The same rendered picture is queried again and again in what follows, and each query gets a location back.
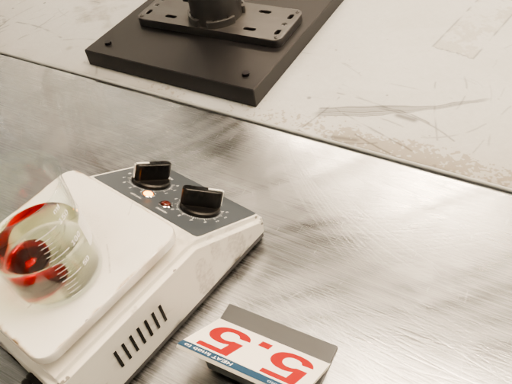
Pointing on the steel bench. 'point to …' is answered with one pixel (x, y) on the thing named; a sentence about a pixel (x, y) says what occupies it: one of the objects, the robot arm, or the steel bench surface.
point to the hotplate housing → (148, 308)
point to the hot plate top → (39, 327)
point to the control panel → (177, 216)
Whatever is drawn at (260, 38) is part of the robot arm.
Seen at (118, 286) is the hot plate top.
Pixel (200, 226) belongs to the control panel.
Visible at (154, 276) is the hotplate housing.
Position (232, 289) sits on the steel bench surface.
